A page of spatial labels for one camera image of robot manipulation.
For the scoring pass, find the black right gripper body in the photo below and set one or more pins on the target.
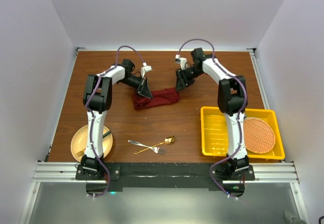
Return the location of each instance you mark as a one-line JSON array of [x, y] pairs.
[[189, 74]]

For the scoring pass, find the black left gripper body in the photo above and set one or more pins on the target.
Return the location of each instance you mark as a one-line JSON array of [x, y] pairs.
[[136, 82]]

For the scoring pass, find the dark red cloth napkin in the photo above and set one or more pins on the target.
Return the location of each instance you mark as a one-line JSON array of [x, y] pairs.
[[160, 98]]

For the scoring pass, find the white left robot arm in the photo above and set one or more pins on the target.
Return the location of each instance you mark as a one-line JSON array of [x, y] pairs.
[[97, 100]]

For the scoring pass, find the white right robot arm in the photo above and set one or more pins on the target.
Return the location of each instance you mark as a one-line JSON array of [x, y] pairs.
[[232, 101]]

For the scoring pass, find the gold spoon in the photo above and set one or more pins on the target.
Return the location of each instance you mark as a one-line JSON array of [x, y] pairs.
[[168, 141]]

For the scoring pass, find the yellow plastic tray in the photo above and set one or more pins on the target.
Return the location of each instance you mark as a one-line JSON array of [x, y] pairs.
[[214, 137]]

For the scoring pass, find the silver fork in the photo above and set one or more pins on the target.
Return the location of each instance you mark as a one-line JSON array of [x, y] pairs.
[[155, 149]]

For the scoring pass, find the cream round plate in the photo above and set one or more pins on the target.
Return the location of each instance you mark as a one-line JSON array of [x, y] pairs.
[[79, 143]]

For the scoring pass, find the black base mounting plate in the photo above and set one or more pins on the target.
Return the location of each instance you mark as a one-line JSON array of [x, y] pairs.
[[165, 175]]

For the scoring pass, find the orange woven round mat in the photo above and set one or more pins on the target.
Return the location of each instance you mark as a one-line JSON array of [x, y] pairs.
[[259, 137]]

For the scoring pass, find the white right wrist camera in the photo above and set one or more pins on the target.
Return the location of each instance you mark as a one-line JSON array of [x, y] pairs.
[[182, 62]]

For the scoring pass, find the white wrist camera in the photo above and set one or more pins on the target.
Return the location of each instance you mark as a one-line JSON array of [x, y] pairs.
[[182, 62], [144, 69]]

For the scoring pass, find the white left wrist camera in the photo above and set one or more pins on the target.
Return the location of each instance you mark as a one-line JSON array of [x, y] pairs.
[[144, 69]]

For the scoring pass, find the aluminium right side rail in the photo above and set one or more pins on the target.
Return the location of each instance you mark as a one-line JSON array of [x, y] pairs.
[[258, 77]]

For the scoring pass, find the aluminium rail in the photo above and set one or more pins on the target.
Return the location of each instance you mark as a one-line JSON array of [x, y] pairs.
[[264, 172], [258, 77]]

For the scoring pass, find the aluminium front rail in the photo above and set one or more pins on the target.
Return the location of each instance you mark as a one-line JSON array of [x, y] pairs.
[[264, 172]]

